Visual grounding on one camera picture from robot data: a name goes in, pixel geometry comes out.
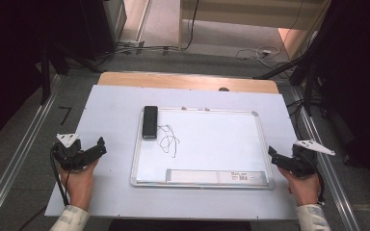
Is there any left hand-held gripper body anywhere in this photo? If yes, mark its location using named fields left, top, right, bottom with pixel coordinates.
left=50, top=133, right=89, bottom=171

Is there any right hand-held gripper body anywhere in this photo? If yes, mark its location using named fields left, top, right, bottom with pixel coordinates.
left=288, top=140, right=337, bottom=179

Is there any black whiteboard eraser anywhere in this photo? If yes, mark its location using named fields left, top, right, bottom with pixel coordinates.
left=141, top=105, right=160, bottom=141

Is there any person's right hand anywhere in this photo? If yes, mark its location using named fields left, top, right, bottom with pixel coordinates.
left=277, top=167, right=322, bottom=207

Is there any person's left hand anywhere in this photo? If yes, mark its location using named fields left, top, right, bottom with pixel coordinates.
left=59, top=158, right=99, bottom=212

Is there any silver framed whiteboard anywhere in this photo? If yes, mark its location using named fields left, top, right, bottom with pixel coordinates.
left=129, top=107, right=276, bottom=191

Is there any black tripod stand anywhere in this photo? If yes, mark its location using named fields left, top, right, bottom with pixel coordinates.
left=252, top=30, right=327, bottom=118

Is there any white label strip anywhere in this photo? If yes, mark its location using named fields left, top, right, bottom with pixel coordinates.
left=165, top=168, right=269, bottom=186

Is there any black metal stand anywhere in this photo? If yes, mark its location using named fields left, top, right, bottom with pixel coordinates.
left=39, top=42, right=53, bottom=106

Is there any dark curtain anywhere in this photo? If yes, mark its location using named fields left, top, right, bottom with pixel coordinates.
left=314, top=0, right=370, bottom=189
left=0, top=0, right=85, bottom=152

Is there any dark cabinet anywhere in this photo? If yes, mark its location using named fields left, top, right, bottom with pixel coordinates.
left=76, top=0, right=128, bottom=62

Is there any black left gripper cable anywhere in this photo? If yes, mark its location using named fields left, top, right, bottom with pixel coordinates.
left=49, top=147, right=70, bottom=207

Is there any long metal floor rail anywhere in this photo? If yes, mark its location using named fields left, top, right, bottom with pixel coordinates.
left=289, top=86, right=363, bottom=231
left=0, top=74, right=63, bottom=231

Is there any white floor cable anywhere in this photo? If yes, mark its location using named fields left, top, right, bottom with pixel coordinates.
left=235, top=45, right=283, bottom=64

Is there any black floor cable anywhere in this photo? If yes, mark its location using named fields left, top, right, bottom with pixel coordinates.
left=94, top=0, right=201, bottom=62

